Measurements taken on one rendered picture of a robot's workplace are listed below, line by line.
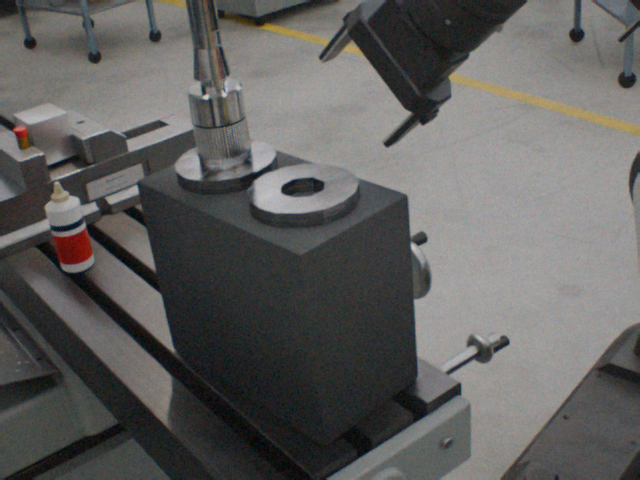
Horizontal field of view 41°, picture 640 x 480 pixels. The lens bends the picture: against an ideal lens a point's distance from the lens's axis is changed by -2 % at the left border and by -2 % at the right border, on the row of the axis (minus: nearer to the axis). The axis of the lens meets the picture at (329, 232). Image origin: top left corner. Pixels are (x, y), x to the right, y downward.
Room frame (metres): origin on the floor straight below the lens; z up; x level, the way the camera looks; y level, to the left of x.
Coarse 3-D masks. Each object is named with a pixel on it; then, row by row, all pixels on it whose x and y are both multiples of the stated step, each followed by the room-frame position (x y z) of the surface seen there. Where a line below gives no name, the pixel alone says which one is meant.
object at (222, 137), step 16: (192, 112) 0.69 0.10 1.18; (208, 112) 0.68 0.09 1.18; (224, 112) 0.68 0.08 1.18; (240, 112) 0.69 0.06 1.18; (208, 128) 0.68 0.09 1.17; (224, 128) 0.68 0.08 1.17; (240, 128) 0.69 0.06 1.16; (208, 144) 0.68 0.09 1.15; (224, 144) 0.68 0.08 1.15; (240, 144) 0.68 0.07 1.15; (208, 160) 0.68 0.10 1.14; (224, 160) 0.68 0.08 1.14; (240, 160) 0.68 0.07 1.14
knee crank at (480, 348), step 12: (468, 336) 1.23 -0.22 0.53; (480, 336) 1.21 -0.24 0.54; (492, 336) 1.23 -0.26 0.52; (504, 336) 1.25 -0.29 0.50; (468, 348) 1.20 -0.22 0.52; (480, 348) 1.20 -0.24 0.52; (492, 348) 1.19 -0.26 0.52; (432, 360) 1.15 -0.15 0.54; (456, 360) 1.17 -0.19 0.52; (468, 360) 1.18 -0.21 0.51; (480, 360) 1.20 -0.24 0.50
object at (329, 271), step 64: (192, 192) 0.67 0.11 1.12; (256, 192) 0.63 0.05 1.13; (320, 192) 0.61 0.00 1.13; (384, 192) 0.63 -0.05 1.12; (192, 256) 0.65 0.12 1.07; (256, 256) 0.58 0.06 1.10; (320, 256) 0.55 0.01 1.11; (384, 256) 0.60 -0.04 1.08; (192, 320) 0.67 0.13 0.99; (256, 320) 0.59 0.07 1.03; (320, 320) 0.55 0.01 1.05; (384, 320) 0.59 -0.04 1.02; (256, 384) 0.60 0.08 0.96; (320, 384) 0.54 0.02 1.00; (384, 384) 0.59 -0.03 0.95
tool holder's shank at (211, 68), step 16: (192, 0) 0.69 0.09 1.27; (208, 0) 0.70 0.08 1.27; (192, 16) 0.69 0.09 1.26; (208, 16) 0.69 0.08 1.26; (192, 32) 0.69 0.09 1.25; (208, 32) 0.69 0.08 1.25; (208, 48) 0.69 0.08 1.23; (208, 64) 0.69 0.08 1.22; (224, 64) 0.69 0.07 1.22; (208, 80) 0.69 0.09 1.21; (224, 80) 0.70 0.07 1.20
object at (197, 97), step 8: (232, 80) 0.71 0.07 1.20; (192, 88) 0.70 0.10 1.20; (200, 88) 0.70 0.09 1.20; (224, 88) 0.69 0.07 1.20; (232, 88) 0.69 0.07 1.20; (240, 88) 0.69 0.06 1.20; (192, 96) 0.69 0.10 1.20; (200, 96) 0.68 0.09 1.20; (208, 96) 0.68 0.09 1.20; (216, 96) 0.68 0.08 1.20; (224, 96) 0.68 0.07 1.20; (232, 96) 0.68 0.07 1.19; (240, 96) 0.69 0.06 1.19; (192, 104) 0.69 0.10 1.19; (200, 104) 0.68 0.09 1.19; (208, 104) 0.68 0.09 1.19; (216, 104) 0.68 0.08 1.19; (224, 104) 0.68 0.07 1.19
